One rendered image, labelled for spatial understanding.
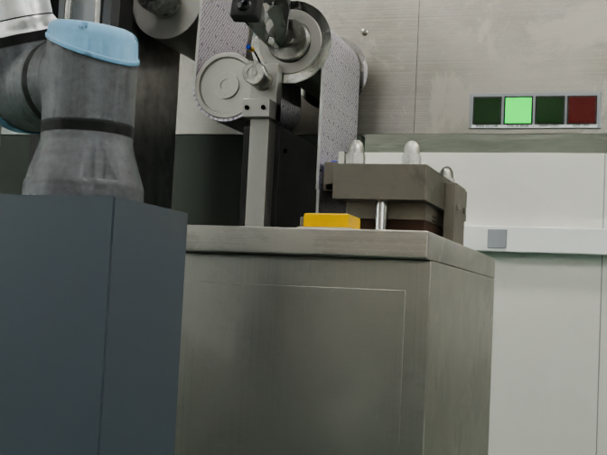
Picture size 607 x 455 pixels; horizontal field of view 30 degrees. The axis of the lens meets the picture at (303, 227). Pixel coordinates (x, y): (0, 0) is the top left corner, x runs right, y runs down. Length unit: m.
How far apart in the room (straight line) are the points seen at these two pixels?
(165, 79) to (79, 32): 0.88
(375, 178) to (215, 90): 0.35
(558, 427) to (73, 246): 3.39
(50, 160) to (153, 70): 0.86
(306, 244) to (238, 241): 0.11
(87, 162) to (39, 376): 0.26
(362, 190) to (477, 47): 0.51
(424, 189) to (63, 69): 0.70
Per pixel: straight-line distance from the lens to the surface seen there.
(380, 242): 1.62
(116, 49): 1.44
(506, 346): 4.56
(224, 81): 2.06
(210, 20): 2.14
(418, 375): 1.64
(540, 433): 4.56
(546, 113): 2.23
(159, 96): 2.27
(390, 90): 2.30
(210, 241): 1.70
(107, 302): 1.32
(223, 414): 1.72
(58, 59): 1.44
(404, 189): 1.88
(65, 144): 1.41
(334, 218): 1.67
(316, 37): 2.01
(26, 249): 1.37
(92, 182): 1.38
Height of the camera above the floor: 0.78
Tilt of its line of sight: 4 degrees up
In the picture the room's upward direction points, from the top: 3 degrees clockwise
